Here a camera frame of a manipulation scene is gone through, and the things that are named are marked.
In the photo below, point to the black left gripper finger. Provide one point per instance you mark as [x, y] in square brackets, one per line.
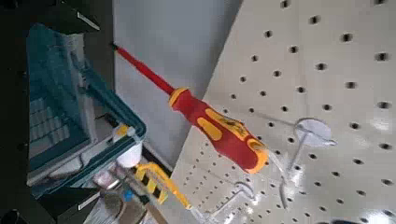
[70, 203]
[73, 17]

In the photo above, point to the teal plastic crate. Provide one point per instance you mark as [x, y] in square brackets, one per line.
[99, 102]

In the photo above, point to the white bottle with yellow cap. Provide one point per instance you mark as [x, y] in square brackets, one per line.
[129, 154]

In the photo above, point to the yellow black striped tool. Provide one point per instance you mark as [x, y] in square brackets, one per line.
[155, 179]

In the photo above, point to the red yellow screwdriver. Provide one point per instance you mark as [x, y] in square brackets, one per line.
[218, 127]

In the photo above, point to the white pegboard hook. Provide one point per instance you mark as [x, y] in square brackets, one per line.
[313, 132]
[241, 191]

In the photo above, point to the beige perforated pegboard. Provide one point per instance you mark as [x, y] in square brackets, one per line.
[311, 77]

